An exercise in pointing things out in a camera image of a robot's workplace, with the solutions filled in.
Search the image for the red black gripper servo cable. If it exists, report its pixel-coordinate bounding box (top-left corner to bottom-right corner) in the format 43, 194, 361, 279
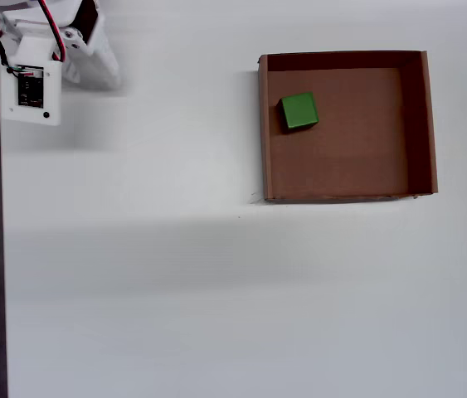
36, 0, 68, 64

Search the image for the brown cardboard box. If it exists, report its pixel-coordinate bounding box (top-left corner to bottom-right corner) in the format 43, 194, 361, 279
256, 49, 440, 205

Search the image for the green cube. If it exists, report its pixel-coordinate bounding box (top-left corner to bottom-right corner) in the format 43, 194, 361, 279
277, 91, 320, 134

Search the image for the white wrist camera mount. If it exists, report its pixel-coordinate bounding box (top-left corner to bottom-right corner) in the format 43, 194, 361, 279
0, 35, 64, 127

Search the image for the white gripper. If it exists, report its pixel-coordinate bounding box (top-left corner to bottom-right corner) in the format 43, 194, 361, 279
0, 0, 123, 91

